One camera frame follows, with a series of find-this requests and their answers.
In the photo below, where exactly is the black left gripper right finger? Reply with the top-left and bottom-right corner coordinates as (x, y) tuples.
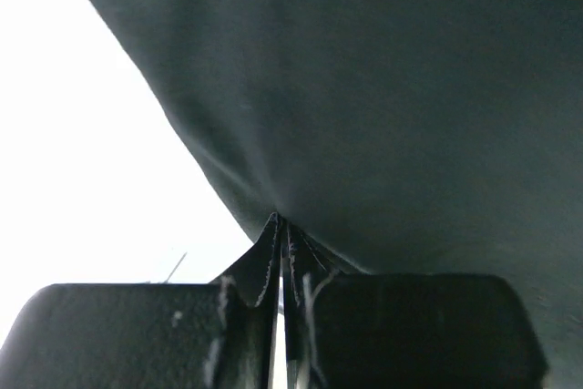
(281, 225), (549, 388)

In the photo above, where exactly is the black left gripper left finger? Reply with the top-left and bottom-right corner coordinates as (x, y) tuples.
(1, 215), (281, 388)

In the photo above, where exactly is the black printed t-shirt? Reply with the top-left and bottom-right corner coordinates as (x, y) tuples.
(89, 0), (582, 388)

